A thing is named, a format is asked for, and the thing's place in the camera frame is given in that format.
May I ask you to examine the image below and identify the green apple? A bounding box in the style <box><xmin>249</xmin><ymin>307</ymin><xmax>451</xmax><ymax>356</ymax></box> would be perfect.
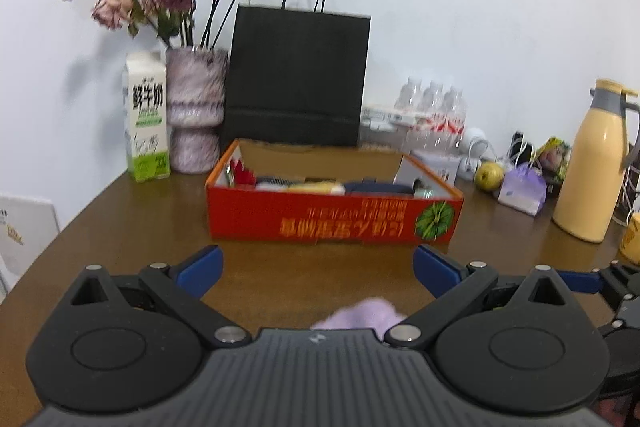
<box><xmin>474</xmin><ymin>162</ymin><xmax>506</xmax><ymax>192</ymax></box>

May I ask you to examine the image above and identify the white box at left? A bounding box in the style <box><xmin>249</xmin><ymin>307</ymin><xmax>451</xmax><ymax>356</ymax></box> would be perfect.
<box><xmin>0</xmin><ymin>193</ymin><xmax>61</xmax><ymax>294</ymax></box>

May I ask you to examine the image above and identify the black paper bag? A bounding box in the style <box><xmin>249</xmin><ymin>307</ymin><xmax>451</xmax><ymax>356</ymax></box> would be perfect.
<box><xmin>220</xmin><ymin>0</ymin><xmax>372</xmax><ymax>149</ymax></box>

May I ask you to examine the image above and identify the white green milk carton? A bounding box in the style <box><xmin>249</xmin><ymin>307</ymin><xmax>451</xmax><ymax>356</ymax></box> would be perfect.
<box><xmin>122</xmin><ymin>52</ymin><xmax>172</xmax><ymax>182</ymax></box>

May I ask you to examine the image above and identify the orange cardboard box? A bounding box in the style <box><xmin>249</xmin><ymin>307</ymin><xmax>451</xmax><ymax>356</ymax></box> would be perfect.
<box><xmin>205</xmin><ymin>138</ymin><xmax>465</xmax><ymax>246</ymax></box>

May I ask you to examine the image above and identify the small white fan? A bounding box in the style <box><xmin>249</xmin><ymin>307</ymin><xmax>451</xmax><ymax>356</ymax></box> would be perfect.
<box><xmin>462</xmin><ymin>127</ymin><xmax>494</xmax><ymax>180</ymax></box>

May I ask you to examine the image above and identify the dark blue item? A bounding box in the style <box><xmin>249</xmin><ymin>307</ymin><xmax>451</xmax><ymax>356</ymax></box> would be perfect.
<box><xmin>344</xmin><ymin>179</ymin><xmax>415</xmax><ymax>197</ymax></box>

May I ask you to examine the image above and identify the green snack packet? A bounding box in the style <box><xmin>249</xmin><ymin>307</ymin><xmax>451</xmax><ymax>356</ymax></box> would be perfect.
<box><xmin>535</xmin><ymin>137</ymin><xmax>572</xmax><ymax>186</ymax></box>

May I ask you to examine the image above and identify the small purple gift bag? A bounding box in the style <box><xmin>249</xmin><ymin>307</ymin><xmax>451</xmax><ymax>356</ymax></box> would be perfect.
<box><xmin>497</xmin><ymin>164</ymin><xmax>547</xmax><ymax>216</ymax></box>

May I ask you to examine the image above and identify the purple fluffy toy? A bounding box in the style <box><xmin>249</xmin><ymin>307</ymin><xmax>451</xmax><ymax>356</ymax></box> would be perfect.
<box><xmin>312</xmin><ymin>298</ymin><xmax>407</xmax><ymax>341</ymax></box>

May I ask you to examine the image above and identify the red item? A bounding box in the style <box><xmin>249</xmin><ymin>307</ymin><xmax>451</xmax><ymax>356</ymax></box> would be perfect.
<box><xmin>230</xmin><ymin>159</ymin><xmax>257</xmax><ymax>186</ymax></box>

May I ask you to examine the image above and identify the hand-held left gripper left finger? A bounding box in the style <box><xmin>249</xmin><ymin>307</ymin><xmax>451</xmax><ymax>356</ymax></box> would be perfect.
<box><xmin>70</xmin><ymin>245</ymin><xmax>253</xmax><ymax>350</ymax></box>

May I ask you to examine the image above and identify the purple mottled vase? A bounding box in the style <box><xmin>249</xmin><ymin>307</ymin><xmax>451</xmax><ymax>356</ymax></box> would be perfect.
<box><xmin>165</xmin><ymin>47</ymin><xmax>230</xmax><ymax>174</ymax></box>

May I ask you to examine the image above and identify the yellow item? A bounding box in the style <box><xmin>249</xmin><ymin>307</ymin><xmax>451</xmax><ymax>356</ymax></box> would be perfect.
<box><xmin>287</xmin><ymin>179</ymin><xmax>346</xmax><ymax>196</ymax></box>

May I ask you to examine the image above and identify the yellow thermos jug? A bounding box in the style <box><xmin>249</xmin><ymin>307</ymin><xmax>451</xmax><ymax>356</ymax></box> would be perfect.
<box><xmin>552</xmin><ymin>78</ymin><xmax>640</xmax><ymax>244</ymax></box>

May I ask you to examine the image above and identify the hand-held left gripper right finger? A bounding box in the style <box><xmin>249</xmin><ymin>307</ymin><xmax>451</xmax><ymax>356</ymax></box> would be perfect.
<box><xmin>385</xmin><ymin>244</ymin><xmax>571</xmax><ymax>350</ymax></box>

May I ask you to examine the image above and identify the clear water bottle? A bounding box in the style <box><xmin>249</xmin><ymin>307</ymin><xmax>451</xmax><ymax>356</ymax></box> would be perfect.
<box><xmin>395</xmin><ymin>78</ymin><xmax>427</xmax><ymax>114</ymax></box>
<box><xmin>442</xmin><ymin>86</ymin><xmax>469</xmax><ymax>134</ymax></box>
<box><xmin>420</xmin><ymin>81</ymin><xmax>447</xmax><ymax>128</ymax></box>

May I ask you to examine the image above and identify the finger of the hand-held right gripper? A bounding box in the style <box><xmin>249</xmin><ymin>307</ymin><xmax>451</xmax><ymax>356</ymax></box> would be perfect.
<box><xmin>557</xmin><ymin>259</ymin><xmax>640</xmax><ymax>309</ymax></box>

